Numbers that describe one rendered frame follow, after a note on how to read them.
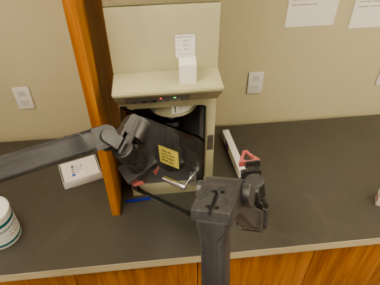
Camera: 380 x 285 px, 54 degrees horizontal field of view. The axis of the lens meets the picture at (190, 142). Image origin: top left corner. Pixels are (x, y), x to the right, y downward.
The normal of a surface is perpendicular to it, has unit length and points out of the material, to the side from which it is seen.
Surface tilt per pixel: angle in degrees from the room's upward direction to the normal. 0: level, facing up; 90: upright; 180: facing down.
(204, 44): 90
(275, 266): 90
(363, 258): 90
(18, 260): 0
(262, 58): 90
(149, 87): 0
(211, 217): 61
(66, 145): 49
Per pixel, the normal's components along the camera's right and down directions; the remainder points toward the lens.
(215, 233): -0.34, 0.17
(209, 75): 0.00, -0.75
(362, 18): 0.11, 0.66
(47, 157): 0.58, -0.04
